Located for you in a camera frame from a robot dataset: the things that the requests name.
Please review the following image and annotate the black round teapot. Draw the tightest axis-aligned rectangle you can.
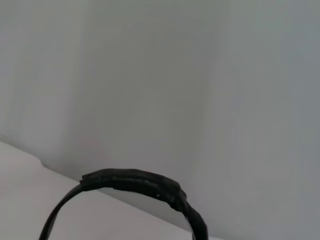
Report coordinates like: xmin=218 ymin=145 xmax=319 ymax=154
xmin=37 ymin=167 xmax=210 ymax=240

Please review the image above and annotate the white rounded panel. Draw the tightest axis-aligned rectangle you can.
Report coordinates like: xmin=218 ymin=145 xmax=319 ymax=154
xmin=0 ymin=140 xmax=195 ymax=240

